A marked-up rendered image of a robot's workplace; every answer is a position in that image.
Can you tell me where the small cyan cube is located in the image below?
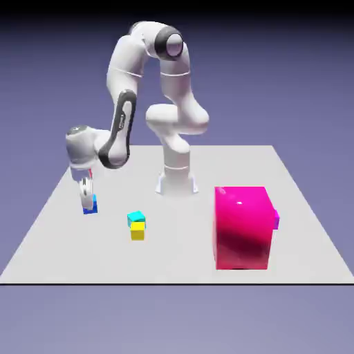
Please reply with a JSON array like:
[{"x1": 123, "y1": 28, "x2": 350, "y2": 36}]
[{"x1": 127, "y1": 210, "x2": 147, "y2": 230}]

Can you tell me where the small blue cube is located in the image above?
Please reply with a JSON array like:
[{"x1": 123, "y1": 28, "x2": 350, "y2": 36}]
[{"x1": 82, "y1": 193, "x2": 98, "y2": 216}]

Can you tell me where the small yellow cube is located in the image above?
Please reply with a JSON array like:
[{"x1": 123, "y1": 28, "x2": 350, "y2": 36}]
[{"x1": 130, "y1": 222, "x2": 145, "y2": 241}]

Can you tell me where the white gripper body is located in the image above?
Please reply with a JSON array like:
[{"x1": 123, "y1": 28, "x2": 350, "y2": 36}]
[{"x1": 78, "y1": 177, "x2": 94, "y2": 197}]

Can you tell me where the large pink box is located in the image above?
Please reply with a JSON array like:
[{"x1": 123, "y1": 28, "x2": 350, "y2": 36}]
[{"x1": 214, "y1": 185, "x2": 275, "y2": 271}]

